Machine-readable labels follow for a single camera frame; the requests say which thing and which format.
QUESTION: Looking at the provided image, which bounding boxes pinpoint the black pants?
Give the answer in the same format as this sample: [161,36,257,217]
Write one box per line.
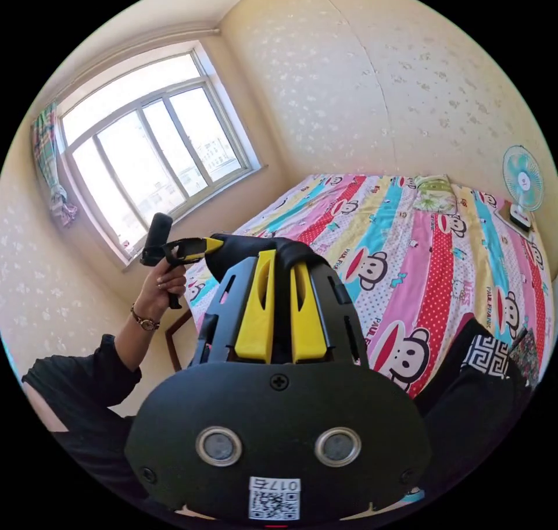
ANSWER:
[210,232,535,503]

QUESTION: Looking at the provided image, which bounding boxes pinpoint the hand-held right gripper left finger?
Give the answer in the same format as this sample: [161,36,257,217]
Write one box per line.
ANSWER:
[234,249,277,363]

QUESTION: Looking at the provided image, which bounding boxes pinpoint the plaid curtain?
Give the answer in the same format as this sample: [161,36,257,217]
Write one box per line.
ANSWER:
[31,102,80,228]

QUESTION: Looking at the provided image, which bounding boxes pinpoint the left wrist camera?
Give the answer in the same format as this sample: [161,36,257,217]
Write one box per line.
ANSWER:
[142,212,174,266]

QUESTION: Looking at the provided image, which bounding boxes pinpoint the teal table fan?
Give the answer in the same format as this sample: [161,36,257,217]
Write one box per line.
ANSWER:
[501,144,545,233]

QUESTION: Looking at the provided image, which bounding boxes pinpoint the window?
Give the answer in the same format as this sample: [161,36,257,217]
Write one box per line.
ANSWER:
[54,41,263,270]

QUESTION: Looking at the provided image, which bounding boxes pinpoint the person's left hand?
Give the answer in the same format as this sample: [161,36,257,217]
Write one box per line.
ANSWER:
[134,262,188,323]

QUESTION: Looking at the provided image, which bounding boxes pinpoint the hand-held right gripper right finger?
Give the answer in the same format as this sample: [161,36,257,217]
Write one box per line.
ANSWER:
[290,263,327,364]

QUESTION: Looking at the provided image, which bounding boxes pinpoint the bed with cartoon printed sheet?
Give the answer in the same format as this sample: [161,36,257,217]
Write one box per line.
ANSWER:
[183,172,557,401]

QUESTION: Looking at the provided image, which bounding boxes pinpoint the green floral pillow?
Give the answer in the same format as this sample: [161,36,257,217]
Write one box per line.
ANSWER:
[412,174,457,215]

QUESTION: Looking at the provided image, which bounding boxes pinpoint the person's left forearm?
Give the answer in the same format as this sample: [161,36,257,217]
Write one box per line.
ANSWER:
[114,304,161,370]

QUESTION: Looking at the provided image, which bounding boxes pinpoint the pile of clothes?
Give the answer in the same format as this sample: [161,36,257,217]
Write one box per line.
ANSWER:
[507,327,542,388]

